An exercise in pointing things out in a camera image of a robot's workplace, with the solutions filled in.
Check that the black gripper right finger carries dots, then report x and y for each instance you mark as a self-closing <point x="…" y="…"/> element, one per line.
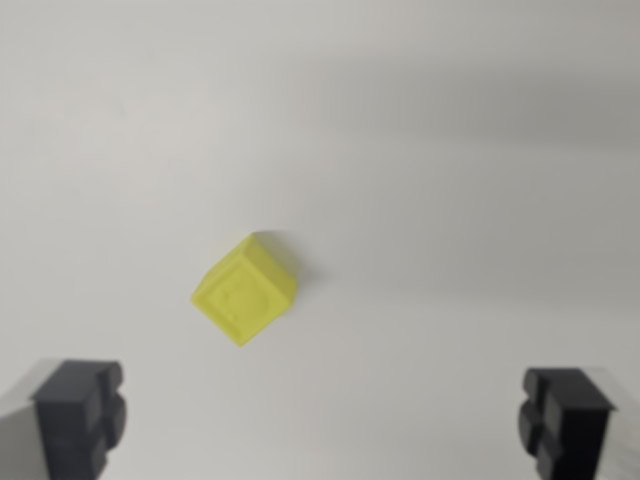
<point x="570" y="420"/>

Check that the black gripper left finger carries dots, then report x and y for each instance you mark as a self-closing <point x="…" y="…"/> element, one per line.
<point x="70" y="415"/>

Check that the yellow embossed cube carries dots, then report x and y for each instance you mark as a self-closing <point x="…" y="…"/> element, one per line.
<point x="243" y="295"/>

